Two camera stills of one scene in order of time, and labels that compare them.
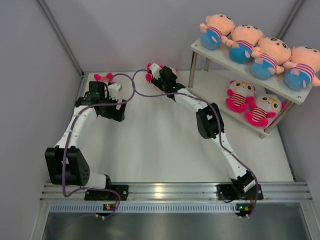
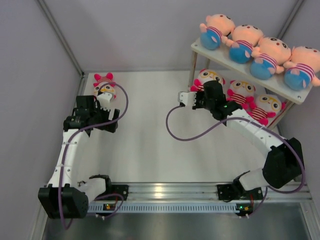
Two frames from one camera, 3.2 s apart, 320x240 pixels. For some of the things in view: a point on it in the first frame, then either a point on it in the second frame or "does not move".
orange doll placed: [272, 54] does not move
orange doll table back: [217, 28] does not move
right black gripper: [157, 82] -> [197, 105]
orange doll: [245, 37] does not move
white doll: [154, 71] -> [204, 75]
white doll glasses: [265, 106] does not move
